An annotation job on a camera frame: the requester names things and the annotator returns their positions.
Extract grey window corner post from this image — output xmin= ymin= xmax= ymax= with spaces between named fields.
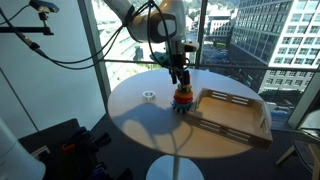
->
xmin=77 ymin=0 xmax=112 ymax=111

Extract white table pedestal base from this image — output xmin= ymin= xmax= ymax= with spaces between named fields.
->
xmin=145 ymin=154 xmax=205 ymax=180

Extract black stand platform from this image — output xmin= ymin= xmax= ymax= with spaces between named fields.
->
xmin=18 ymin=118 xmax=81 ymax=159

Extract blue donut plush ring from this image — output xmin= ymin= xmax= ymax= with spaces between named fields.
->
xmin=171 ymin=101 xmax=194 ymax=110

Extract black white striped base ring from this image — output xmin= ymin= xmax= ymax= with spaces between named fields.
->
xmin=171 ymin=105 xmax=194 ymax=115

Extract wooden slatted tray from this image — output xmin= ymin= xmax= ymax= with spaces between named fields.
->
xmin=185 ymin=87 xmax=274 ymax=150

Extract blue grey camera on boom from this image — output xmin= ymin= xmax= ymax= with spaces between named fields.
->
xmin=28 ymin=0 xmax=61 ymax=14

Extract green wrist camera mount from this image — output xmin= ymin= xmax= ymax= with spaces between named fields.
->
xmin=150 ymin=51 xmax=174 ymax=68

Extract magenta donut plush ring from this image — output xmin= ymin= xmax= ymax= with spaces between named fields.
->
xmin=173 ymin=95 xmax=195 ymax=105

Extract white cylindrical housing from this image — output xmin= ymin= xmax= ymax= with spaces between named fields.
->
xmin=0 ymin=116 xmax=47 ymax=180

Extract black clamps with blue handles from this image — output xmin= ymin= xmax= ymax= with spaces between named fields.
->
xmin=61 ymin=126 xmax=134 ymax=180

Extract lime green donut plush toy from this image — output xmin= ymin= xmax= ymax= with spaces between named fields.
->
xmin=176 ymin=83 xmax=193 ymax=92

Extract dark window railing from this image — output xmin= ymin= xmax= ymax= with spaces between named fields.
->
xmin=104 ymin=59 xmax=320 ymax=73

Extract black cable loop at wrist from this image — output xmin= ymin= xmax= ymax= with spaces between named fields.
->
xmin=145 ymin=0 xmax=179 ymax=73

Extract window mullion post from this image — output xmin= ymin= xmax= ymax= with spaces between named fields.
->
xmin=194 ymin=0 xmax=210 ymax=69

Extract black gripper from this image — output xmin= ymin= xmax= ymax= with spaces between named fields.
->
xmin=168 ymin=49 xmax=192 ymax=88

